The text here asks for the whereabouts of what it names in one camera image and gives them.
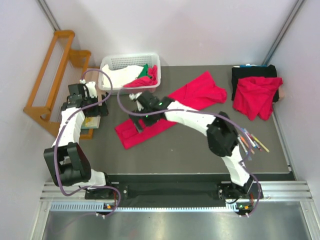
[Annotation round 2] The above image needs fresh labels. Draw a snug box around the yellow marker pen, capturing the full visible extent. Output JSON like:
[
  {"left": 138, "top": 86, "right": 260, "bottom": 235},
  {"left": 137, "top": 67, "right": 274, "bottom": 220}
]
[{"left": 251, "top": 134, "right": 270, "bottom": 153}]

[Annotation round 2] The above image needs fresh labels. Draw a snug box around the orange marker pen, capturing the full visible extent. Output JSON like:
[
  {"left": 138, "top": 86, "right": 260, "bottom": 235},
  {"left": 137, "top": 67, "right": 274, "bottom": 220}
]
[{"left": 239, "top": 135, "right": 251, "bottom": 150}]

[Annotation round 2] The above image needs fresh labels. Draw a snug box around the orange wooden rack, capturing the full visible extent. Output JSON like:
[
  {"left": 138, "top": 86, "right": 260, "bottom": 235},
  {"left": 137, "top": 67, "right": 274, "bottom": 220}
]
[{"left": 23, "top": 30, "right": 91, "bottom": 138}]

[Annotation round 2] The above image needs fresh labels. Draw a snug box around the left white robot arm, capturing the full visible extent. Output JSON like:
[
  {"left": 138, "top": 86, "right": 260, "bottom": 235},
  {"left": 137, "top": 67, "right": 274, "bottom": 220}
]
[{"left": 43, "top": 79, "right": 114, "bottom": 199}]

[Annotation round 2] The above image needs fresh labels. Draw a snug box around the green shirt in basket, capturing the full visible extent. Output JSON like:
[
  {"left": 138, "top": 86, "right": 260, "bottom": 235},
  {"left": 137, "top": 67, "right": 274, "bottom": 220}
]
[{"left": 137, "top": 64, "right": 153, "bottom": 79}]

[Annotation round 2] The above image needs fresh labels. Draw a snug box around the pink marker pen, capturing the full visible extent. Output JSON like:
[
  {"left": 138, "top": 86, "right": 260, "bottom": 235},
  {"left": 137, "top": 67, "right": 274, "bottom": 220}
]
[{"left": 243, "top": 128, "right": 262, "bottom": 151}]

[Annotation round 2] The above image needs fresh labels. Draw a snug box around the slotted cable duct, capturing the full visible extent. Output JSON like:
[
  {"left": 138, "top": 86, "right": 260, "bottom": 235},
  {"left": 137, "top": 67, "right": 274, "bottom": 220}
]
[{"left": 50, "top": 202, "right": 249, "bottom": 213}]

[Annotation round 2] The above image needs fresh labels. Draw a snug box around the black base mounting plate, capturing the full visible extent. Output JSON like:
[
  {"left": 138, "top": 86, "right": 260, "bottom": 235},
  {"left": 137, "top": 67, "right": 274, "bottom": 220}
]
[{"left": 84, "top": 181, "right": 263, "bottom": 208}]

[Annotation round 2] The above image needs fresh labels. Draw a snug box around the red t-shirt on stack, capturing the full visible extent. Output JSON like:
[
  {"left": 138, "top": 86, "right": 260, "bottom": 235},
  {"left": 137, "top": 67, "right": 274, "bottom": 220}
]
[{"left": 232, "top": 76, "right": 283, "bottom": 121}]

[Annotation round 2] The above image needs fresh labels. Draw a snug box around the red shirt in basket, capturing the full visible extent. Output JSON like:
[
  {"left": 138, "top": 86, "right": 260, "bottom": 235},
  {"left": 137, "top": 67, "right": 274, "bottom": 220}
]
[{"left": 123, "top": 65, "right": 158, "bottom": 88}]

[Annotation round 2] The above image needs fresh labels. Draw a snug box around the white plastic basket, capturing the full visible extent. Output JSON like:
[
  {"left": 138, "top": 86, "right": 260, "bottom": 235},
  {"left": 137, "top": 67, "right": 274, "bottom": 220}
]
[{"left": 98, "top": 52, "right": 161, "bottom": 95}]

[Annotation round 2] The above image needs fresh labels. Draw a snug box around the blue folded cloth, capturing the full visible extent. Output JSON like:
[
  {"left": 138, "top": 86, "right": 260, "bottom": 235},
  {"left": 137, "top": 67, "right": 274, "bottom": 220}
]
[{"left": 239, "top": 63, "right": 268, "bottom": 68}]

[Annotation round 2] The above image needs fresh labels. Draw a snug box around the beige folded cloth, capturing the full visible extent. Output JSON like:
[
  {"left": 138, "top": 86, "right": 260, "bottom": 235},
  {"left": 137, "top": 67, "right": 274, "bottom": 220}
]
[{"left": 278, "top": 86, "right": 285, "bottom": 101}]

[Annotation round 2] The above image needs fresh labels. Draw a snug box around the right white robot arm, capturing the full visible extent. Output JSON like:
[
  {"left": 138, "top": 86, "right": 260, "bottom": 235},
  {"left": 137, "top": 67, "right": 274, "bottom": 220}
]
[{"left": 129, "top": 91, "right": 254, "bottom": 200}]

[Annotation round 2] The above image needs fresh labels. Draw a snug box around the blue marker pen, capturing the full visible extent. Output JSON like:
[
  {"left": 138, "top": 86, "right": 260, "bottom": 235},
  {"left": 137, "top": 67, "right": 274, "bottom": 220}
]
[{"left": 243, "top": 128, "right": 258, "bottom": 148}]

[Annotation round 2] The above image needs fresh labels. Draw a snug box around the white shirt in basket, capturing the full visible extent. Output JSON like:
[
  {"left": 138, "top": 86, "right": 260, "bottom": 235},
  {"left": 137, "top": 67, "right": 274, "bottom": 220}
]
[{"left": 101, "top": 64, "right": 143, "bottom": 90}]

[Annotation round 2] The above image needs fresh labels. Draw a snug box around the grey marker pen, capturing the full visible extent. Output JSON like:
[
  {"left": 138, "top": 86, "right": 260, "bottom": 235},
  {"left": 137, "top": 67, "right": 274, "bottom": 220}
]
[{"left": 237, "top": 136, "right": 252, "bottom": 161}]

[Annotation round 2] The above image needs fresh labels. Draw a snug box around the red t-shirt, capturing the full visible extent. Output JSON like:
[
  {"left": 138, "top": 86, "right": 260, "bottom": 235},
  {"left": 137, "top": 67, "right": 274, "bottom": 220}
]
[
  {"left": 232, "top": 76, "right": 283, "bottom": 121},
  {"left": 115, "top": 71, "right": 227, "bottom": 150}
]

